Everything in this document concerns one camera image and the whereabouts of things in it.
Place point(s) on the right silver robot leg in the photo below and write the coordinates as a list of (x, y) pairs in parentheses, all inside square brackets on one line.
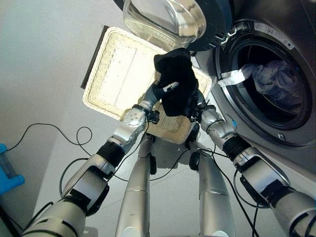
[(212, 192)]

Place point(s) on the black garment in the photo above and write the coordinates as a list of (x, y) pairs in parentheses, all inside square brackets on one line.
[(178, 81)]

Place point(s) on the light blue white clothes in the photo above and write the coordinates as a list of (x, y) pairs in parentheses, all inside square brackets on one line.
[(271, 79)]

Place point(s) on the silver robot leg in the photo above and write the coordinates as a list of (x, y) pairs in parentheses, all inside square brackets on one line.
[(212, 192), (137, 192)]

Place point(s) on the white wicker laundry basket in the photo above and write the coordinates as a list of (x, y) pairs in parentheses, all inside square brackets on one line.
[(123, 76)]

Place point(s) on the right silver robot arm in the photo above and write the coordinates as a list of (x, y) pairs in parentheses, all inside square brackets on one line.
[(249, 160)]

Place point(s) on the blue plastic object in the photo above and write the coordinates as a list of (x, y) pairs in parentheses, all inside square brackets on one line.
[(7, 170)]

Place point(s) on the washing machine glass door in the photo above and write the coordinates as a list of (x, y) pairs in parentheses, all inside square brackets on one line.
[(170, 19)]

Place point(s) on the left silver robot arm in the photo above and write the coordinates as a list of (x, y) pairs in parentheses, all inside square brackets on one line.
[(98, 170)]

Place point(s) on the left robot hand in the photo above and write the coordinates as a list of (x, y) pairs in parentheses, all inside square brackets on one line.
[(155, 92)]

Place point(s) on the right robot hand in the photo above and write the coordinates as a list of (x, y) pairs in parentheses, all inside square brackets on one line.
[(196, 100)]

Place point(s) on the left silver robot leg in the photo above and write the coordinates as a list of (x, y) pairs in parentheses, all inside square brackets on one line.
[(137, 192)]

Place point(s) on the grey front-load washing machine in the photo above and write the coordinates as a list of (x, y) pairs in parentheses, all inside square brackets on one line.
[(271, 86)]

